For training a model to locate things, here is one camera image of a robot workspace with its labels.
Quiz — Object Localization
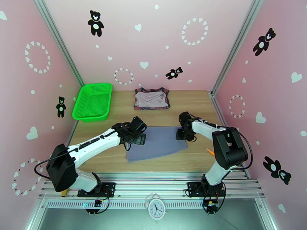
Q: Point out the red tank top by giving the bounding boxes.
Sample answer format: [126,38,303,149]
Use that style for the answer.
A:
[133,87,171,111]

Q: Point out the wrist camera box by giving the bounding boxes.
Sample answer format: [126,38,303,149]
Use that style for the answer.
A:
[178,111,192,125]
[130,116,147,133]

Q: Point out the aluminium frame post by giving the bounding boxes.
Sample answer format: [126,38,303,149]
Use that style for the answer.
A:
[32,0,85,87]
[211,0,266,93]

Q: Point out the red black base wire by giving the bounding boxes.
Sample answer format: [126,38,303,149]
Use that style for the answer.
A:
[202,186,228,215]
[86,188,111,215]

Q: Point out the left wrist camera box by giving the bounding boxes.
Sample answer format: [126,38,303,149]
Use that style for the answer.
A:
[130,116,147,133]

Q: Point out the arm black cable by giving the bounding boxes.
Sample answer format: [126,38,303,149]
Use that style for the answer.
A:
[236,130,254,171]
[33,159,53,181]

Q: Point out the pale mauve shirt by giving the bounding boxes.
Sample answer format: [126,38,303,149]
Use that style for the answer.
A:
[134,90,167,109]

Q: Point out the green plastic basket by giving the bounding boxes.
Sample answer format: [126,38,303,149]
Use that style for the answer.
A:
[72,82,113,122]

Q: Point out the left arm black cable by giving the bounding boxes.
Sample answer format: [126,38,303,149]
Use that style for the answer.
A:
[33,159,53,181]

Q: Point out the aluminium rail base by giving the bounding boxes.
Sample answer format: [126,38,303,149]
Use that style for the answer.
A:
[38,172,266,199]

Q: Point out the black yellow circuit board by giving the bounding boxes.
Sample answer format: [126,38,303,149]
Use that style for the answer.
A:
[204,199,219,213]

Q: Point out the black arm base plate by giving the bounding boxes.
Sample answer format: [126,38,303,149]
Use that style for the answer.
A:
[77,182,116,198]
[187,182,226,198]

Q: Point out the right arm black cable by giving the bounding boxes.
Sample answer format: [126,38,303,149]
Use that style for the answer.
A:
[236,130,254,171]

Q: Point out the grey blue cloth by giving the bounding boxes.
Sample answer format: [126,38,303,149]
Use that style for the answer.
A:
[126,126,188,163]

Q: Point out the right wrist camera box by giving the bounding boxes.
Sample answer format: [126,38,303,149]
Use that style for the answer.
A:
[178,111,192,125]

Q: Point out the white alarm clock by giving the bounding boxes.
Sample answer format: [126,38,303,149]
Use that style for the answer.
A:
[145,193,168,223]

